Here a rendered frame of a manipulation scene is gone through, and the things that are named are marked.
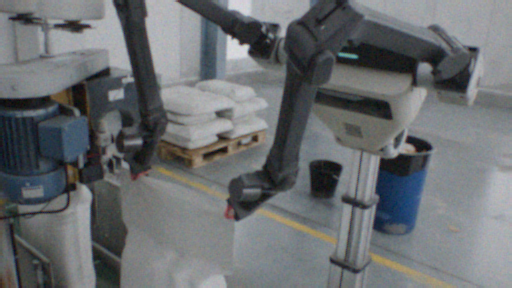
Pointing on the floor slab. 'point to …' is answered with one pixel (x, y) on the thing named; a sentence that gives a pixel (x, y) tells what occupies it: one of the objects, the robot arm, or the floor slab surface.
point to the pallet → (208, 149)
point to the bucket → (324, 178)
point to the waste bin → (402, 187)
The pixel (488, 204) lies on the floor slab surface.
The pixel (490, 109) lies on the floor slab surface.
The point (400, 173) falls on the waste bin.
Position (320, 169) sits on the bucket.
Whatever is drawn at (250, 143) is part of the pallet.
